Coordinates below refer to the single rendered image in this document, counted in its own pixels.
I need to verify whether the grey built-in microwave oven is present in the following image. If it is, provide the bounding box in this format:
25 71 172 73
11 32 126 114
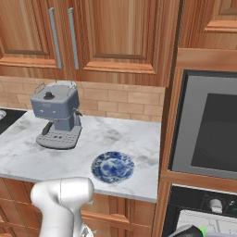
168 69 237 181

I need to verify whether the black built-in oven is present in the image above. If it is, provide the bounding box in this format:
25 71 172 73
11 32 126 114
161 183 237 237

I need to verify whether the white oven knob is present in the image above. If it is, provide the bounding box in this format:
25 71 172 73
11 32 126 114
208 198 224 215

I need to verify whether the blue and white patterned plate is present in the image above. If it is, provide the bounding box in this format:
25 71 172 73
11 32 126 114
90 150 136 185

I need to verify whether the wooden tall appliance cabinet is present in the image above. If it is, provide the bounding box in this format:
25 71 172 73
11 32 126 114
151 0 237 237

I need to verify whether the blue-grey espresso machine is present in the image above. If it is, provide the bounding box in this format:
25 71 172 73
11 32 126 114
30 80 84 151

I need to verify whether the wooden base cupboard front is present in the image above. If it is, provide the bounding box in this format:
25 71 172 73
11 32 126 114
0 177 43 237
75 192 157 237

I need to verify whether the black hob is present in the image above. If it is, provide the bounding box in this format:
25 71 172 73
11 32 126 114
0 107 28 136

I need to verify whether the wooden cupboard door above microwave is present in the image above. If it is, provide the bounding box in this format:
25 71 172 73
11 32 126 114
180 0 237 51

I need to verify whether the wooden wall cupboard door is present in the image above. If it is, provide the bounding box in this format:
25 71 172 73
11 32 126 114
0 0 68 81
66 0 174 88

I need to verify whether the grey bar cupboard handle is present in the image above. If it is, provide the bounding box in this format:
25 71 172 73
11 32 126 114
67 6 81 70
48 6 64 69

